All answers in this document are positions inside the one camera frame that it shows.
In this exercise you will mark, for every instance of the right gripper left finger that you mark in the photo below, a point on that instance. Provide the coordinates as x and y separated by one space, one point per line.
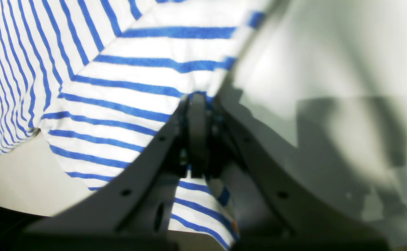
132 212

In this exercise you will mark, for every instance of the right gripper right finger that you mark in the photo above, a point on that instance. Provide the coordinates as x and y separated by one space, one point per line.
273 212

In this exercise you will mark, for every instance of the blue white striped T-shirt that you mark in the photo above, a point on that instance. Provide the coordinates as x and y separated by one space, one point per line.
99 78

